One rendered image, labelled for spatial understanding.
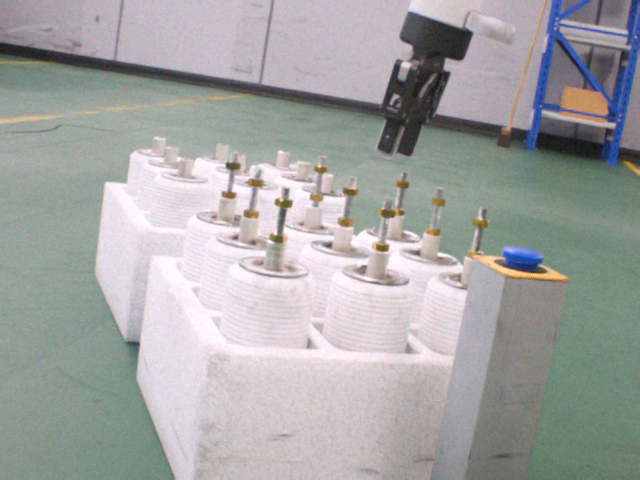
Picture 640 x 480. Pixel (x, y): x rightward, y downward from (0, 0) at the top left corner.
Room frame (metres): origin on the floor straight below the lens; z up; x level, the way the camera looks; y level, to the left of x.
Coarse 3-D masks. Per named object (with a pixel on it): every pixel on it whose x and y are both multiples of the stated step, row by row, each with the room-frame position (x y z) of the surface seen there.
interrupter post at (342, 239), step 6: (336, 228) 1.19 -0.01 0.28; (342, 228) 1.18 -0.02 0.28; (348, 228) 1.19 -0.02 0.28; (336, 234) 1.19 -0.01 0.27; (342, 234) 1.18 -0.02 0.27; (348, 234) 1.19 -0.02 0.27; (336, 240) 1.19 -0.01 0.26; (342, 240) 1.18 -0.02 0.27; (348, 240) 1.19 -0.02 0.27; (336, 246) 1.19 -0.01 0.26; (342, 246) 1.18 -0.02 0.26; (348, 246) 1.19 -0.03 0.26
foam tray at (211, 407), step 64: (192, 320) 1.04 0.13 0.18; (320, 320) 1.12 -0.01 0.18; (192, 384) 1.00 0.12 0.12; (256, 384) 0.96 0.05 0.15; (320, 384) 0.99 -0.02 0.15; (384, 384) 1.01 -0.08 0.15; (448, 384) 1.04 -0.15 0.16; (192, 448) 0.96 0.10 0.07; (256, 448) 0.97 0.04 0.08; (320, 448) 0.99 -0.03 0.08; (384, 448) 1.02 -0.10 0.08
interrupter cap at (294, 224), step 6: (288, 222) 1.31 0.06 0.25; (294, 222) 1.31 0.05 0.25; (300, 222) 1.32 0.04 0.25; (288, 228) 1.28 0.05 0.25; (294, 228) 1.27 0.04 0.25; (300, 228) 1.28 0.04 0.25; (324, 228) 1.31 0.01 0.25; (330, 228) 1.31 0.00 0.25; (318, 234) 1.27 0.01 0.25; (324, 234) 1.27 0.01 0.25; (330, 234) 1.28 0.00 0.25
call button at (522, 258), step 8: (504, 248) 0.95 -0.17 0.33; (512, 248) 0.95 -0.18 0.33; (520, 248) 0.96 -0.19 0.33; (504, 256) 0.94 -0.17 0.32; (512, 256) 0.93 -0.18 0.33; (520, 256) 0.93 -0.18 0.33; (528, 256) 0.93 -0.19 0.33; (536, 256) 0.93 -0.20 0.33; (512, 264) 0.94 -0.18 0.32; (520, 264) 0.93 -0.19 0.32; (528, 264) 0.93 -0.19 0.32; (536, 264) 0.93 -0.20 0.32
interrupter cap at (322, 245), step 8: (320, 240) 1.22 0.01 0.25; (328, 240) 1.23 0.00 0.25; (320, 248) 1.17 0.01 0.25; (328, 248) 1.20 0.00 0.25; (352, 248) 1.21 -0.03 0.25; (360, 248) 1.21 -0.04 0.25; (336, 256) 1.16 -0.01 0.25; (344, 256) 1.16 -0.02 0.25; (352, 256) 1.16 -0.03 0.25; (360, 256) 1.17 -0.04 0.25; (368, 256) 1.18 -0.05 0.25
